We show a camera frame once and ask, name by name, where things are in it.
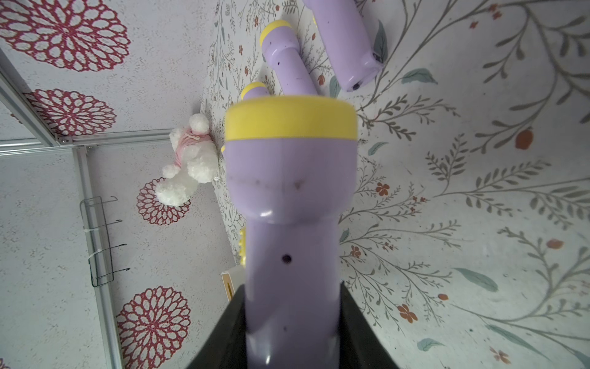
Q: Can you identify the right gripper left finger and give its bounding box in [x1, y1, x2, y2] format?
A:
[187, 285, 247, 369]

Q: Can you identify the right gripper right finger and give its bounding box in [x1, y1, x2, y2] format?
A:
[338, 283, 399, 369]

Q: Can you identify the purple flashlight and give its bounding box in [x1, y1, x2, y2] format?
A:
[224, 95, 357, 368]
[304, 0, 384, 92]
[241, 81, 270, 101]
[259, 19, 317, 95]

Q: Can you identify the white plush teddy bear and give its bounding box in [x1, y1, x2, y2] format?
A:
[155, 113, 219, 207]

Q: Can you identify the black wire wall rack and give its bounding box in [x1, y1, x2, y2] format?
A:
[79, 196, 130, 288]

